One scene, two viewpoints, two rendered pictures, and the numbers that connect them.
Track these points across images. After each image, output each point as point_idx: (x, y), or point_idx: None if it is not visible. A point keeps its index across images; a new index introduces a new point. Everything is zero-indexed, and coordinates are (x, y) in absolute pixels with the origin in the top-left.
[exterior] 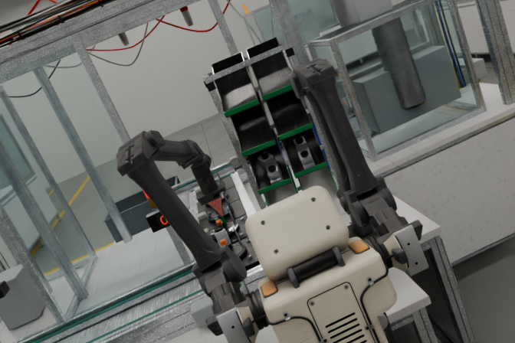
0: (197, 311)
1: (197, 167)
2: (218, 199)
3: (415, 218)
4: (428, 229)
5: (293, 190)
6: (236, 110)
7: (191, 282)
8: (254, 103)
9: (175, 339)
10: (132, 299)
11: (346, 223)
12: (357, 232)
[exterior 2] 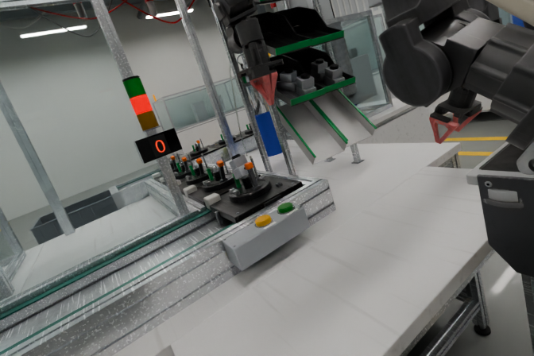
0: (243, 245)
1: (250, 20)
2: (275, 73)
3: (423, 145)
4: (450, 146)
5: (311, 117)
6: None
7: (194, 233)
8: None
9: (199, 302)
10: (106, 265)
11: (349, 164)
12: (463, 102)
